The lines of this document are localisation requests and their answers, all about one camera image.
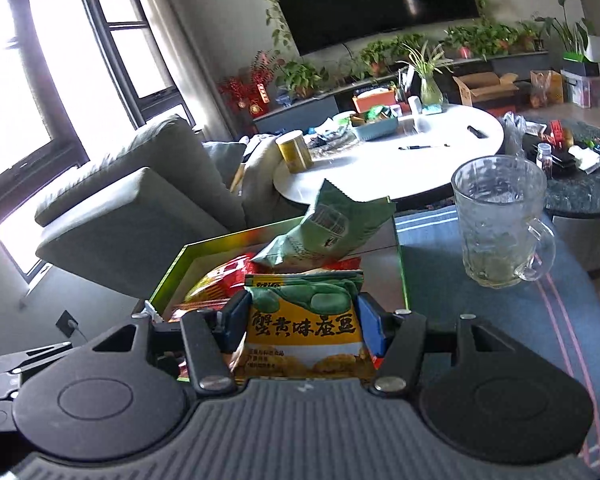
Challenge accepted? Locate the open cardboard box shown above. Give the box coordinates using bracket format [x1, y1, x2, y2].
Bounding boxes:
[452, 70, 519, 106]

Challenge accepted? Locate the dark marble round table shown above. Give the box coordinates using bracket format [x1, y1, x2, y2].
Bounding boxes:
[521, 117, 600, 272]

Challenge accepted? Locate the clear plastic bag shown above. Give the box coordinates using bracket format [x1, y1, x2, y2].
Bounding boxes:
[502, 112, 531, 157]

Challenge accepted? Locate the blue striped tablecloth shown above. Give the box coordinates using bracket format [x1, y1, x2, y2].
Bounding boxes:
[394, 204, 600, 480]

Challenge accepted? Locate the small red snack bag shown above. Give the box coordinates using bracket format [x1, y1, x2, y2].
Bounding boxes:
[182, 254, 255, 311]

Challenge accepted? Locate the white round table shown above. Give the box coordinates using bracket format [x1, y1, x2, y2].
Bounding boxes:
[272, 102, 505, 207]

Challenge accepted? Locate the white cloth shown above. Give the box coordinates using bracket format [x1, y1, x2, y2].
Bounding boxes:
[239, 133, 286, 212]

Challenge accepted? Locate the glass vase with green plant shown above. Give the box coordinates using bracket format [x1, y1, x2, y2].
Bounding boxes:
[396, 40, 455, 107]

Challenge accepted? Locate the blue plastic basket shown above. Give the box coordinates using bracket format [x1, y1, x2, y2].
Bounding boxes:
[350, 114, 400, 142]

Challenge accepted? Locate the yellow can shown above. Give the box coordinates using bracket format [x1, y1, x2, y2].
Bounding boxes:
[275, 129, 315, 175]

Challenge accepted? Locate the large red snack bag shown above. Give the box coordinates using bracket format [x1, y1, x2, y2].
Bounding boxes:
[177, 352, 202, 381]

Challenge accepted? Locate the hanging green vine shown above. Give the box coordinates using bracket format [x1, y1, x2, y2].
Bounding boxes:
[256, 0, 294, 52]

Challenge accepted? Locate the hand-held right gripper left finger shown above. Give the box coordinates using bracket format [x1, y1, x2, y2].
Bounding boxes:
[91, 289, 255, 395]

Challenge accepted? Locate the row of potted plants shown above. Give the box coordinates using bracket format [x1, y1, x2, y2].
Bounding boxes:
[275, 19, 552, 100]

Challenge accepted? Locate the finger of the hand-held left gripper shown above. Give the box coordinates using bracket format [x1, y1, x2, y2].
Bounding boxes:
[0, 341, 76, 377]

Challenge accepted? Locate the window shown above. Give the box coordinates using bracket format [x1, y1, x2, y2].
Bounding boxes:
[0, 0, 197, 282]

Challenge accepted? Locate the black tray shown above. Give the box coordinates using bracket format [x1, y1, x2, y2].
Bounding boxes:
[522, 142, 582, 179]

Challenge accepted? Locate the black television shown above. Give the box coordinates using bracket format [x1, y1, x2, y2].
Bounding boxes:
[259, 0, 482, 57]

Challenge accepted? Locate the yellow green bean snack packet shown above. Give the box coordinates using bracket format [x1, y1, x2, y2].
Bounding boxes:
[229, 269, 378, 382]

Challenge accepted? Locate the green cardboard box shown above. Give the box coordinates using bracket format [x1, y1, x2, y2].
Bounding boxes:
[147, 204, 410, 323]

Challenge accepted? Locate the red toy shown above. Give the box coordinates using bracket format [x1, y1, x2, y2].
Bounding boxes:
[537, 118, 576, 149]

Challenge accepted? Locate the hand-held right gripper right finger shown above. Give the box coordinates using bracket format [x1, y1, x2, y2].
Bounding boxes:
[356, 293, 523, 395]

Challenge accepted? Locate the green snack bag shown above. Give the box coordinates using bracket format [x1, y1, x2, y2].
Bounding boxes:
[250, 178, 399, 272]

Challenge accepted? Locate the tall plant in white pot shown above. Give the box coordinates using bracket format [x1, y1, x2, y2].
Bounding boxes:
[534, 0, 600, 65]

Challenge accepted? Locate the orange box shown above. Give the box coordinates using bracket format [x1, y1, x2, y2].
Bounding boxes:
[352, 87, 397, 114]

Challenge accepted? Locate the orange plastic bag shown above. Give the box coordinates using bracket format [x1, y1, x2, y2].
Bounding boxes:
[529, 68, 565, 109]

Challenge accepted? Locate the grey television cabinet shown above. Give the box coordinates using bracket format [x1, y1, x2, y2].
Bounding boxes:
[251, 49, 552, 132]

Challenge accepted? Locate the red berry decoration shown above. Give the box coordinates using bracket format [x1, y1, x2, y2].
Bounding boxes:
[217, 50, 282, 119]

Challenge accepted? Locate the wall socket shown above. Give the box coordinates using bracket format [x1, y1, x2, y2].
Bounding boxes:
[54, 309, 81, 339]

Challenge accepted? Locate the clear plastic storage box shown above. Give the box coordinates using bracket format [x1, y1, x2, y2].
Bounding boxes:
[560, 59, 600, 109]

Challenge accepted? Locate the clear glass mug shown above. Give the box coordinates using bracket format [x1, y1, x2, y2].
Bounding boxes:
[450, 155, 557, 290]

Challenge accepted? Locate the grey fabric sofa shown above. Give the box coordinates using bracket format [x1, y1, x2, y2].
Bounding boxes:
[33, 114, 249, 307]

